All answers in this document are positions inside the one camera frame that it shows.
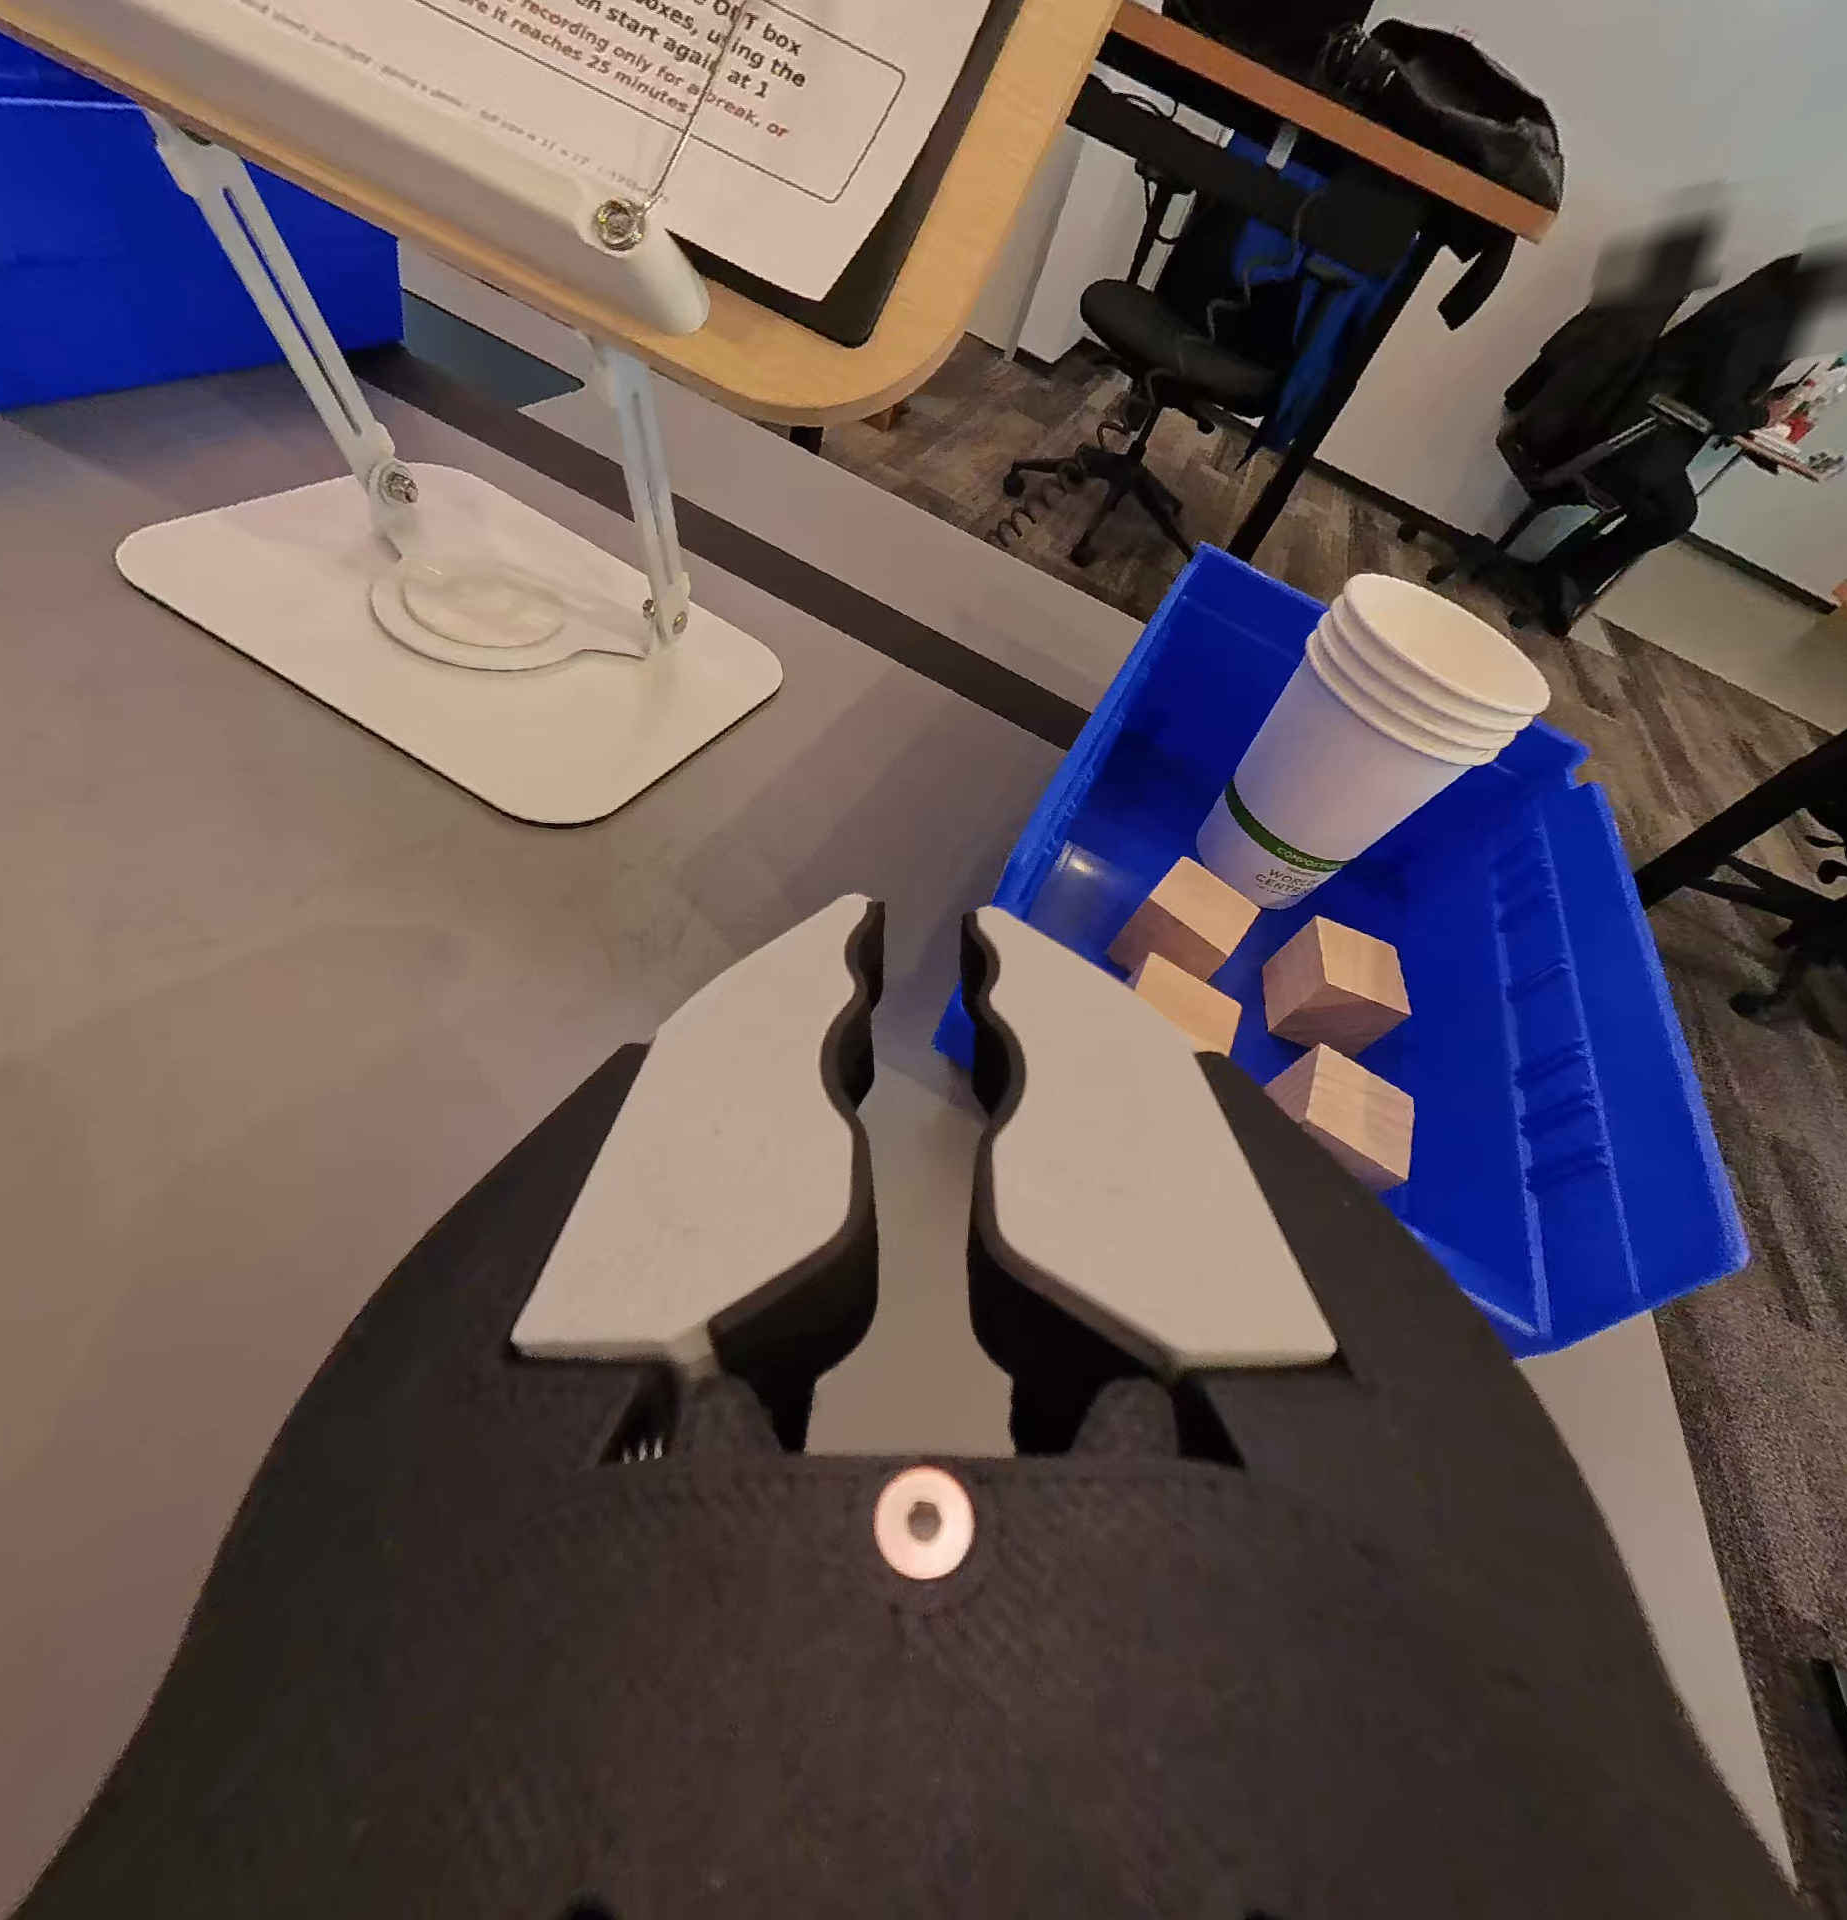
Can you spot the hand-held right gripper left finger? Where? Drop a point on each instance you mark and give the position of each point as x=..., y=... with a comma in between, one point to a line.
x=684, y=1171

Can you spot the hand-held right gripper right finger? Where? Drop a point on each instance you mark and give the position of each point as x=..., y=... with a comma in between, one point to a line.
x=1135, y=1171

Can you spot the blue bin with wooden blocks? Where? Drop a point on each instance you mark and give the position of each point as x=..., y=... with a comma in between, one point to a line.
x=1600, y=1110

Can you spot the blue plastic bin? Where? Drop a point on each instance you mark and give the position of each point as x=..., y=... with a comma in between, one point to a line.
x=114, y=271

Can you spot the grey desk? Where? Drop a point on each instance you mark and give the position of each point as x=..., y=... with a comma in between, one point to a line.
x=264, y=976

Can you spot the wooden block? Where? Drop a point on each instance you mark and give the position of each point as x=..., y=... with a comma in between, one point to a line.
x=1351, y=1122
x=1332, y=982
x=1186, y=918
x=1189, y=1008

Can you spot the white paper cup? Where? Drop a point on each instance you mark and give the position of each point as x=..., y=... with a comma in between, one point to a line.
x=1440, y=645
x=1336, y=631
x=1324, y=656
x=1345, y=780

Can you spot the black table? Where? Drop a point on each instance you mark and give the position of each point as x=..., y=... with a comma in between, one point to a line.
x=1750, y=817

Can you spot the white stand with wooden board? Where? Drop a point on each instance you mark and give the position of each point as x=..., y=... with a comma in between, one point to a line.
x=264, y=586

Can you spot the black office chair with jacket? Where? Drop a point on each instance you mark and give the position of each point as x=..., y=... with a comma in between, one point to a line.
x=1615, y=390

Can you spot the black clipboard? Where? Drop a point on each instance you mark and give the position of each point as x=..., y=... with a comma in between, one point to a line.
x=925, y=256

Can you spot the printed instruction sheet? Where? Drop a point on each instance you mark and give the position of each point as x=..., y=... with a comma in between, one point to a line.
x=805, y=180

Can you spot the wooden office table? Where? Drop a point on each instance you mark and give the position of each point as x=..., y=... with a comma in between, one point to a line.
x=1440, y=177

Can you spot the black backpack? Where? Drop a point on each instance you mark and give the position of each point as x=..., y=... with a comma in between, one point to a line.
x=1450, y=105

